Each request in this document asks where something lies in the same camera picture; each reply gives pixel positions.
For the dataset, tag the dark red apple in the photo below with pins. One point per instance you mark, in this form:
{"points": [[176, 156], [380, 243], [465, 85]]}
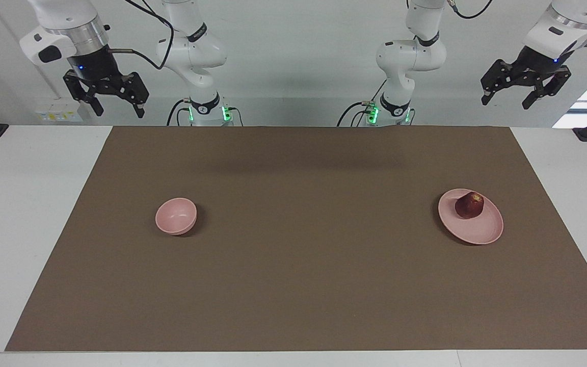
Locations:
{"points": [[469, 206]]}

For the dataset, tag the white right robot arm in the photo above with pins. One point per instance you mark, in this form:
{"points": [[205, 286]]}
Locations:
{"points": [[191, 51]]}

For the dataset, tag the white wall outlet strip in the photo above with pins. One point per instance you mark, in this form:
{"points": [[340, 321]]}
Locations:
{"points": [[59, 112]]}

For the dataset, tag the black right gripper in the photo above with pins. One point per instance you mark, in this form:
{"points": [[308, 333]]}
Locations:
{"points": [[95, 63]]}

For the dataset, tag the pink plate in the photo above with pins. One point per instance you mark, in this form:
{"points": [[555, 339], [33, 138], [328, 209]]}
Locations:
{"points": [[477, 229]]}

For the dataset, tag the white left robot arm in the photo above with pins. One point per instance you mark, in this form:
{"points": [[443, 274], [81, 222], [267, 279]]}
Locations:
{"points": [[410, 56]]}

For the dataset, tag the pink bowl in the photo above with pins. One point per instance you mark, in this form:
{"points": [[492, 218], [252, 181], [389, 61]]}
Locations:
{"points": [[174, 216]]}

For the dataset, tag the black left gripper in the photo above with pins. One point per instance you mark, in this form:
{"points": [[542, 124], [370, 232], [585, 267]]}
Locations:
{"points": [[535, 61]]}

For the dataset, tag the brown table mat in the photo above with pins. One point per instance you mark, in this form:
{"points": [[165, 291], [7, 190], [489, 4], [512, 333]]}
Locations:
{"points": [[298, 255]]}

